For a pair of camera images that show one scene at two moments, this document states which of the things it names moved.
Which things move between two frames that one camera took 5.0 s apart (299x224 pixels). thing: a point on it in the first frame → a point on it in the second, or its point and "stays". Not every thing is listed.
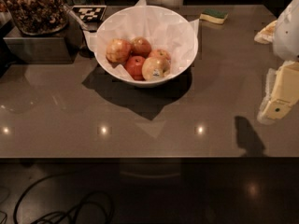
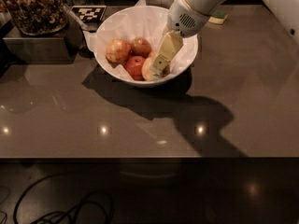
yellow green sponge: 216,15 stays
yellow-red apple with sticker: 155,68 stays
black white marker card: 90,13 stays
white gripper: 287,35 → 183,17
